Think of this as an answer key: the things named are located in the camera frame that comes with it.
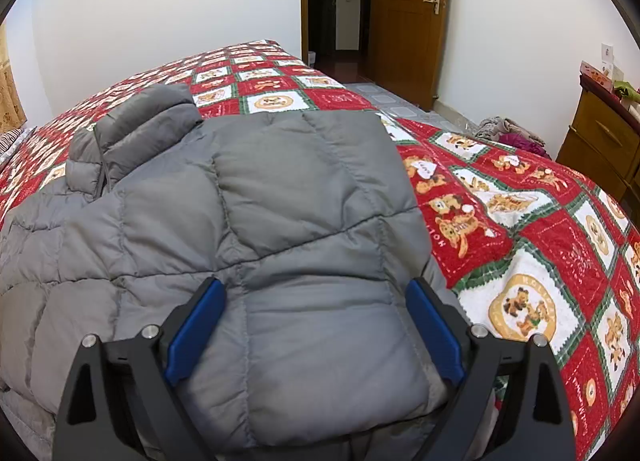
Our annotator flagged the green cloth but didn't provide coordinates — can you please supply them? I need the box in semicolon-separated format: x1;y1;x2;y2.
614;81;640;104

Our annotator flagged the red printed bear blanket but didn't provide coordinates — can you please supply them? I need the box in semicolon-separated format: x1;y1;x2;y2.
0;39;640;461

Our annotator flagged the flat printed box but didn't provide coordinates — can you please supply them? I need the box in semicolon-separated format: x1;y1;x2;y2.
580;61;615;89

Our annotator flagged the yellow patterned curtain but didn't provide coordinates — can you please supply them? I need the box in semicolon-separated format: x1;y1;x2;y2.
0;23;27;134

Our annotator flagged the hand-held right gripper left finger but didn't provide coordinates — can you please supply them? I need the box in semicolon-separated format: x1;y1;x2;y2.
52;277;228;461

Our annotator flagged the pile of clothes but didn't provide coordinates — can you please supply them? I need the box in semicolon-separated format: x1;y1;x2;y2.
472;116;551;159

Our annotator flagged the wooden door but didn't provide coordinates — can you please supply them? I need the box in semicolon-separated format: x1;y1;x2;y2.
371;0;449;112

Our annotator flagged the wooden door frame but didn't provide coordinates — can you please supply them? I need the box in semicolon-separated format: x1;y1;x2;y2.
299;0;373;66

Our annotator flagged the grey puffer jacket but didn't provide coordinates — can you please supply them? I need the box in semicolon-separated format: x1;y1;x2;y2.
0;82;468;461

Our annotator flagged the wooden dresser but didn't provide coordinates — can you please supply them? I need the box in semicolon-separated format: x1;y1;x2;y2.
556;73;640;202

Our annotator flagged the striped pillow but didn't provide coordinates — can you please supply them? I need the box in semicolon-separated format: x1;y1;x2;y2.
0;127;37;166

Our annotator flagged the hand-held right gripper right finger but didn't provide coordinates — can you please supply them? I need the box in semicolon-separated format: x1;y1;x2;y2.
404;277;577;461

